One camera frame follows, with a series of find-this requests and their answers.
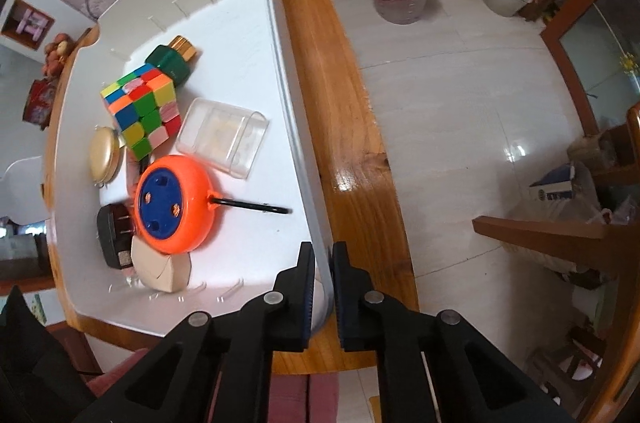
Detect colourful puzzle cube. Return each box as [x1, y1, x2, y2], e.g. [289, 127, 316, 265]
[100, 63, 183, 162]

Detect orange round tape measure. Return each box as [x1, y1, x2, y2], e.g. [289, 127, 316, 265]
[134, 156, 292, 254]

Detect bowl of fruit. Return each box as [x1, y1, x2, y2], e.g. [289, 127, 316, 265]
[42, 32, 76, 76]

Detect wooden glass cabinet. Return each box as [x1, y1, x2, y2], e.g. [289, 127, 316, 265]
[530, 0, 640, 144]

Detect maroon pants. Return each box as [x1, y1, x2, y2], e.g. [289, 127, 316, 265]
[87, 345, 341, 423]

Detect gold round compact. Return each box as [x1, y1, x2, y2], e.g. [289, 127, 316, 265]
[89, 126, 126, 186]

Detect clear plastic box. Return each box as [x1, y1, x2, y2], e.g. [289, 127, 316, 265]
[175, 97, 269, 180]

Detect green perfume bottle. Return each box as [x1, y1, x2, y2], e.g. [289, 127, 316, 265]
[145, 36, 199, 88]

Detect wooden chair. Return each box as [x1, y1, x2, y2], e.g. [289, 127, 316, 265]
[472, 103, 640, 423]

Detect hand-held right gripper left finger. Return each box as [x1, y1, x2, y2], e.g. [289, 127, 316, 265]
[75, 241, 317, 423]

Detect white plastic chair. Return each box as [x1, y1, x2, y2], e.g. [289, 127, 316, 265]
[0, 156, 48, 224]

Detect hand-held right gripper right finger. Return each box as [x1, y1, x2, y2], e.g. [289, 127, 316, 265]
[332, 241, 576, 423]

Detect clear plastic bag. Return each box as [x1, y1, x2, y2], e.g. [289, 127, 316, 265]
[527, 160, 613, 224]

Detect black power adapter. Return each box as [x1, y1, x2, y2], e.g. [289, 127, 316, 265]
[96, 202, 138, 270]

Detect red tin box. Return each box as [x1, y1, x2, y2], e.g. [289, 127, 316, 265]
[22, 78, 61, 131]

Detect pink packaged item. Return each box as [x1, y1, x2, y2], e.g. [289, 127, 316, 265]
[14, 10, 48, 41]

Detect beige box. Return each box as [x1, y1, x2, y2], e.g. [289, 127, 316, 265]
[131, 237, 193, 293]

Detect white foam tray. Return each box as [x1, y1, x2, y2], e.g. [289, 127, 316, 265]
[42, 0, 335, 338]

